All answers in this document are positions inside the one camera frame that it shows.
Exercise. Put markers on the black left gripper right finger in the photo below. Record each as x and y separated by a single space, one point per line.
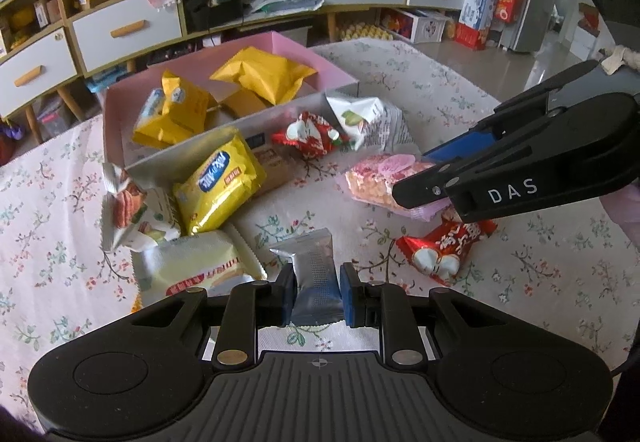
396 316

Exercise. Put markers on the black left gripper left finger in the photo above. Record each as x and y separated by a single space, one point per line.
250 308

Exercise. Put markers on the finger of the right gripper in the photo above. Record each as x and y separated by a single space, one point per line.
508 117
572 154

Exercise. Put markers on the cream red-label bread packet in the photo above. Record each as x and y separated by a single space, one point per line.
214 261

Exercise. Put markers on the silver foil snack packet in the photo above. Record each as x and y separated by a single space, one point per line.
318 300

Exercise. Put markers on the pink snack bag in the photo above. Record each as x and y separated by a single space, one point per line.
371 181

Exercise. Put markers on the yellow blue-label biscuit bag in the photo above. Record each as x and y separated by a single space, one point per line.
229 178

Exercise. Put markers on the white green nut bag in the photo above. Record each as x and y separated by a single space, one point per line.
372 125

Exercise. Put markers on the white bag with red print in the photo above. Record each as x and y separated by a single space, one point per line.
135 218

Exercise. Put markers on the red white candy packet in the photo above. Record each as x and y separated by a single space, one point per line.
311 135

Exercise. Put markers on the yellow sandwich cake packet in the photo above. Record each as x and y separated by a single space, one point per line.
173 113

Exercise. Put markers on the plain yellow snack bag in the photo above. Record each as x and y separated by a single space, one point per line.
272 77

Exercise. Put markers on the blue white milk carton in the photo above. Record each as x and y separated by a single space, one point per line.
474 22

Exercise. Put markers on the yellow egg tray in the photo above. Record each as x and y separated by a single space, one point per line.
359 30

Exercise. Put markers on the pink cardboard box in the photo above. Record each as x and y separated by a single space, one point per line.
124 100

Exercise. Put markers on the black bag on shelf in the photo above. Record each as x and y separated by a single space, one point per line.
205 14

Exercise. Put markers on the wooden white drawer cabinet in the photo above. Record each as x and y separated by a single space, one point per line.
200 7

